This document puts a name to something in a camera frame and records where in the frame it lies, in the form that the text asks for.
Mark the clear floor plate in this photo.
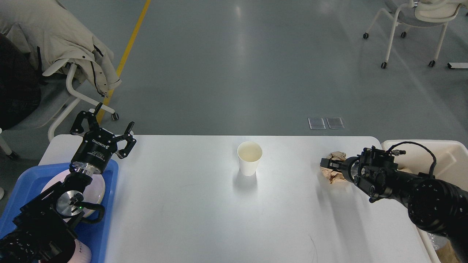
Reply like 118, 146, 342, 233
326, 117, 345, 129
308, 118, 326, 130

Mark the white paper cup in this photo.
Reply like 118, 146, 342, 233
237, 141, 263, 176

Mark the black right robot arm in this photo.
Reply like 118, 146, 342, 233
320, 143, 468, 263

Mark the cream plastic bin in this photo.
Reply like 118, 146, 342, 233
382, 139, 468, 263

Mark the blue plastic tray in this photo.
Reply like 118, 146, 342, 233
0, 160, 119, 263

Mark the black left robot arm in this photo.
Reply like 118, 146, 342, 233
1, 111, 136, 263

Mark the clear floor plate right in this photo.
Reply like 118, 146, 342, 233
326, 117, 345, 129

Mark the white table leg base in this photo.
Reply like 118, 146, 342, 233
447, 62, 468, 69

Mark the clear floor plate left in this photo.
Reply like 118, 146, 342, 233
308, 118, 326, 130

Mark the white office chair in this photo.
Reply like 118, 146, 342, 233
10, 58, 98, 141

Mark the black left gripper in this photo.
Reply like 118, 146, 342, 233
69, 103, 137, 175

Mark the white chair with castors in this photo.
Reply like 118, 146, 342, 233
363, 0, 467, 69

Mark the person in dark clothes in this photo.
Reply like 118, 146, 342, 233
0, 34, 41, 130

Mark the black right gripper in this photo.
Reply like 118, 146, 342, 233
320, 156, 360, 184

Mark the pink plate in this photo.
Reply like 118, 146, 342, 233
41, 170, 106, 204

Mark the aluminium foil tray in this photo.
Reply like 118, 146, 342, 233
427, 233, 449, 251

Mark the brown paper ball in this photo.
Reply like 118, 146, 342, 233
320, 151, 347, 184

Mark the beige jacket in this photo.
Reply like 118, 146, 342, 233
0, 0, 121, 96

